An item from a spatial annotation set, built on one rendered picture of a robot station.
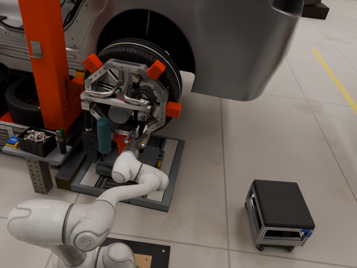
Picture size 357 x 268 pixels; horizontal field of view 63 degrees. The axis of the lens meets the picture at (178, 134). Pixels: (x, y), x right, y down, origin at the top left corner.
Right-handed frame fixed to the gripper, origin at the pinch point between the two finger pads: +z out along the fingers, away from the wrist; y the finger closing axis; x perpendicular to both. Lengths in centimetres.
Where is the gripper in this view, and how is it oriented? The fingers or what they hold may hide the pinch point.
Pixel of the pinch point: (141, 129)
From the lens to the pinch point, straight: 177.7
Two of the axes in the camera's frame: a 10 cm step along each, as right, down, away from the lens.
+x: 1.2, -7.8, -6.2
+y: 9.8, 2.0, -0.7
